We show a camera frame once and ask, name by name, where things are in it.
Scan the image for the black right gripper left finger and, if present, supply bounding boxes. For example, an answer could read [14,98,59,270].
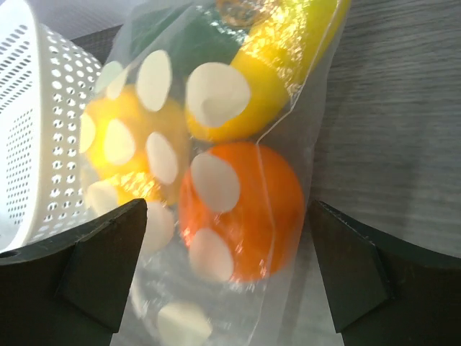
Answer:
[1,199,147,345]

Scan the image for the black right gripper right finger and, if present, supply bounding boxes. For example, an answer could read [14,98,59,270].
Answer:
[308,200,460,345]

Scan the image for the yellow toy fruit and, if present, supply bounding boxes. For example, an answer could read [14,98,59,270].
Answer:
[79,84,191,205]

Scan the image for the orange toy fruit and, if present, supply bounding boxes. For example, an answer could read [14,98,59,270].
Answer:
[179,141,305,282]

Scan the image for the clear polka dot zip bag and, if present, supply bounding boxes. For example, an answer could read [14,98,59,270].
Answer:
[79,1,346,345]

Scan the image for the yellow toy banana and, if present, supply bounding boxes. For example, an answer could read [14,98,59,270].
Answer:
[185,1,351,143]

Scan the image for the green toy cucumber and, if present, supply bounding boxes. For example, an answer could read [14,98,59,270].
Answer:
[125,3,249,89]

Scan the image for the white perforated plastic basket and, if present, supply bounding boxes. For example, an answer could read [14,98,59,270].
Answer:
[1,1,102,252]

